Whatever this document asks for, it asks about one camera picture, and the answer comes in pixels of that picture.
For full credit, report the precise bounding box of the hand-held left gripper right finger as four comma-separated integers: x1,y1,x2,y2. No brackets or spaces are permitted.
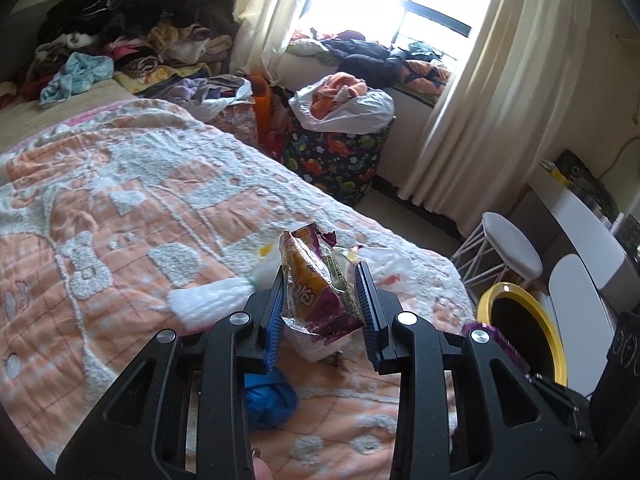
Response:
352,260,596,480

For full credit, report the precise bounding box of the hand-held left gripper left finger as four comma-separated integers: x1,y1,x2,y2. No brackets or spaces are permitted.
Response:
55,275,288,480

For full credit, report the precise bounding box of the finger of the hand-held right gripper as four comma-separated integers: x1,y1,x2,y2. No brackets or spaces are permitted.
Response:
525,374,588,443

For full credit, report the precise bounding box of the purple yellow snack wrapper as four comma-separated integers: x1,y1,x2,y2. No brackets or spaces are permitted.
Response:
280,223,365,337

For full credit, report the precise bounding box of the purple foil wrapper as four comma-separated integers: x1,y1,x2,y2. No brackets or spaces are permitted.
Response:
460,322,528,376

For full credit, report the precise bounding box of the yellow rimmed black bin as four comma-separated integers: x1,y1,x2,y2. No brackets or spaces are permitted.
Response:
476,282,568,388

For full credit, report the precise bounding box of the white printed plastic bag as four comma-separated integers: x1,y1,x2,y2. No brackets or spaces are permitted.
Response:
330,244,417,292

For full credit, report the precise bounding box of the white crumpled tissue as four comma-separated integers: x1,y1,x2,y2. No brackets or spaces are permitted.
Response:
167,252,278,333

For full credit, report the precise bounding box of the dinosaur print fabric basket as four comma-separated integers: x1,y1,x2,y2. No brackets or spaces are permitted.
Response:
282,115,393,206

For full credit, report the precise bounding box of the white round stool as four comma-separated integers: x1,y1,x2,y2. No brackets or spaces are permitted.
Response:
452,211,543,293

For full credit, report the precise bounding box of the white desk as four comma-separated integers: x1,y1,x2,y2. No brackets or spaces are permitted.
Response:
510,160,640,311

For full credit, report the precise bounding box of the orange white textured blanket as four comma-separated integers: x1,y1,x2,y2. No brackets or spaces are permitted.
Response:
0,100,476,480

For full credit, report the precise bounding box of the pink floral fabric bag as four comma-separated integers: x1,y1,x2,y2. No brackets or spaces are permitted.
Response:
210,102,259,147

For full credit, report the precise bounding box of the large white plastic bag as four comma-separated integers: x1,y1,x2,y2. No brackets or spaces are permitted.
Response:
289,72,396,136

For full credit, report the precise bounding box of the orange cloth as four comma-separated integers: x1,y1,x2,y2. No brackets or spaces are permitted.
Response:
310,72,371,118

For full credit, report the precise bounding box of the white bag with purple cloth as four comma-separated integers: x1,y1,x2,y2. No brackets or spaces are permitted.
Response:
165,75,253,121

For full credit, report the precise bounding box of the dark blue jacket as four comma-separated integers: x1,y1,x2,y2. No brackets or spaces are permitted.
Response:
325,37,407,79

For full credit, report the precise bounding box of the cream curtain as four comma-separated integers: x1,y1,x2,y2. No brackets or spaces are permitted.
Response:
230,0,331,81
397,0,596,221

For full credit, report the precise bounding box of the beige bed sheet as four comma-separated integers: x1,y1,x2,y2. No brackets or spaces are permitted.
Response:
0,77,176,161

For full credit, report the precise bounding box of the pile of clothes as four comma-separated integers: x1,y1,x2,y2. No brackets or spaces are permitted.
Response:
20,0,251,108

